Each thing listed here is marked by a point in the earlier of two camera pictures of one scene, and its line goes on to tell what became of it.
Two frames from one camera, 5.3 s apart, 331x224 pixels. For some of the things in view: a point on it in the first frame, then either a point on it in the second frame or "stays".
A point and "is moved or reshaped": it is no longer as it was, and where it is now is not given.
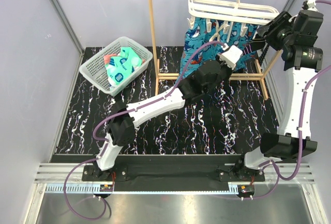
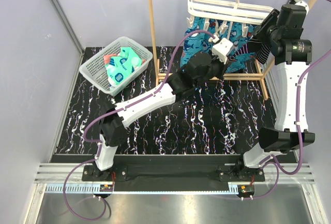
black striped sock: [262, 55] is moved or reshaped
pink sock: [107, 58] stays
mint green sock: [118, 69] stays
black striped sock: [256, 44] stays
